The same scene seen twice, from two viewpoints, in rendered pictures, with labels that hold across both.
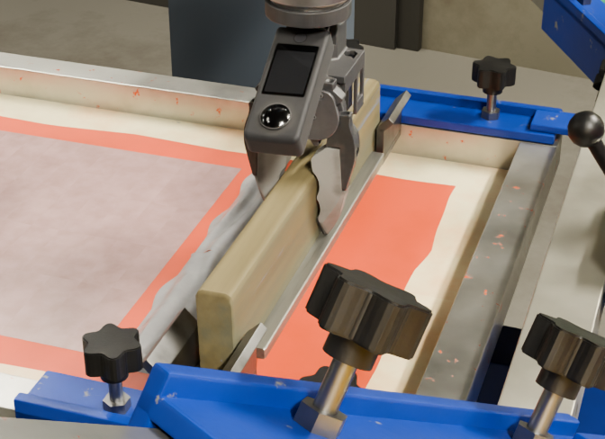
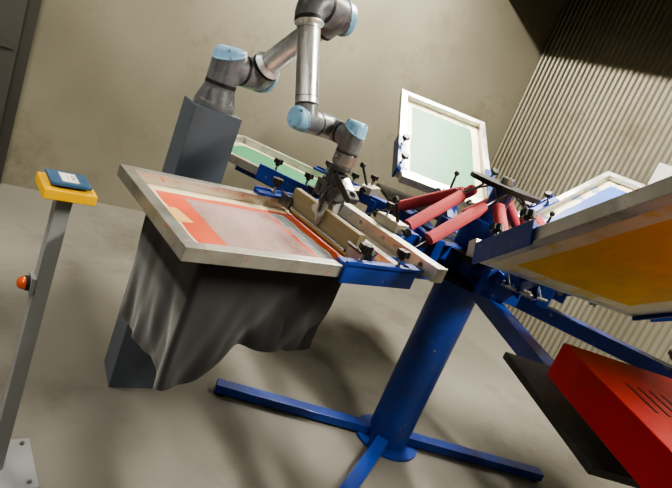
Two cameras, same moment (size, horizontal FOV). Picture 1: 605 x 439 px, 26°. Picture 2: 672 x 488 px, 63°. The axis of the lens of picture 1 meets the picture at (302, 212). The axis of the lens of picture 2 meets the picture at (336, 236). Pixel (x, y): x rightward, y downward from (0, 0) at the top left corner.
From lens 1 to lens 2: 1.54 m
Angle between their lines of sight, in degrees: 57
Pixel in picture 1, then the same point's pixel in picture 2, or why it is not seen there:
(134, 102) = (216, 192)
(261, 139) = (352, 200)
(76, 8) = not seen: outside the picture
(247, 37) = (206, 173)
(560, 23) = (268, 177)
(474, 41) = (29, 181)
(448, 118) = not seen: hidden behind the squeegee
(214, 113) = (240, 197)
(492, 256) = not seen: hidden behind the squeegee
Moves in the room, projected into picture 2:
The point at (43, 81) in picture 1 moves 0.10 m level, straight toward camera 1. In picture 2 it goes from (186, 183) to (210, 196)
